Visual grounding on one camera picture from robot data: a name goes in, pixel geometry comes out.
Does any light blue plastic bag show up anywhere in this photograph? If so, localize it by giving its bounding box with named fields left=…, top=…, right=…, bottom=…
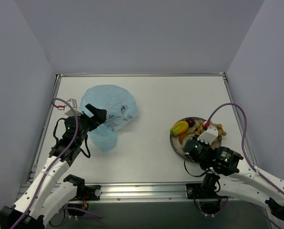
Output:
left=79, top=84, right=138, bottom=151

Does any yellow longan fruit bunch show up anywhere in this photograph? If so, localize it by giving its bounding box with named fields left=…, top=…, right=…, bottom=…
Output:
left=194, top=120, right=227, bottom=137

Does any orange persimmon fake fruit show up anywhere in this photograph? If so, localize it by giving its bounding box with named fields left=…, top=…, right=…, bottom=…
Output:
left=179, top=133, right=190, bottom=144

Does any dark red plum fake fruit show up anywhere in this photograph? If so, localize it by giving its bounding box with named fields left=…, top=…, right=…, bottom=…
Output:
left=185, top=117, right=195, bottom=127

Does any yellow mango fake fruit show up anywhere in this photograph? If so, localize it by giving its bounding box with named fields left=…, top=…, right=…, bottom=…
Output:
left=170, top=121, right=189, bottom=137

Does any green netted melon slice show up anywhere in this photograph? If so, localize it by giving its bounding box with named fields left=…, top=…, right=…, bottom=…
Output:
left=182, top=134, right=199, bottom=147

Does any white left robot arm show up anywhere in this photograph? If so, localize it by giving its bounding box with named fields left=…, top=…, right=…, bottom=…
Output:
left=0, top=104, right=107, bottom=229

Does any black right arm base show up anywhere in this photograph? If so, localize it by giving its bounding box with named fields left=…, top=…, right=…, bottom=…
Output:
left=186, top=183, right=229, bottom=217

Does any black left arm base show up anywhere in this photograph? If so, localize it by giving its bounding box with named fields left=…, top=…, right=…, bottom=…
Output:
left=63, top=174, right=102, bottom=215

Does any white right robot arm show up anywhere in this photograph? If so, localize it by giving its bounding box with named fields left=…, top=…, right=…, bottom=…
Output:
left=90, top=124, right=284, bottom=220

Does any grey speckled plate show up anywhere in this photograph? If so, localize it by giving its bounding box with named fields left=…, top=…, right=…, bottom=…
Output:
left=169, top=116, right=222, bottom=164

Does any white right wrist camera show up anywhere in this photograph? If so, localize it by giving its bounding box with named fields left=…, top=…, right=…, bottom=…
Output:
left=197, top=124, right=219, bottom=145

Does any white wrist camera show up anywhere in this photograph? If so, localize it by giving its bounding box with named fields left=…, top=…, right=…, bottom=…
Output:
left=58, top=98, right=82, bottom=117
left=197, top=124, right=219, bottom=145

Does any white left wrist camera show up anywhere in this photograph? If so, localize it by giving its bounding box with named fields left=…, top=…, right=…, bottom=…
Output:
left=58, top=98, right=82, bottom=117

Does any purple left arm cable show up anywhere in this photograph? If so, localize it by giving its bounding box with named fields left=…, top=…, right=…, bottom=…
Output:
left=10, top=98, right=79, bottom=229

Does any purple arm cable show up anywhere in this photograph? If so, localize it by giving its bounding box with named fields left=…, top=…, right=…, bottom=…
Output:
left=10, top=98, right=79, bottom=229
left=206, top=103, right=284, bottom=206

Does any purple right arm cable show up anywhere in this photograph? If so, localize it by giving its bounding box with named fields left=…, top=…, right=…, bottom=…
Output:
left=206, top=103, right=284, bottom=206

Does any aluminium front rail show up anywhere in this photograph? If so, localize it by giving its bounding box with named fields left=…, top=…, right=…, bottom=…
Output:
left=16, top=178, right=204, bottom=203

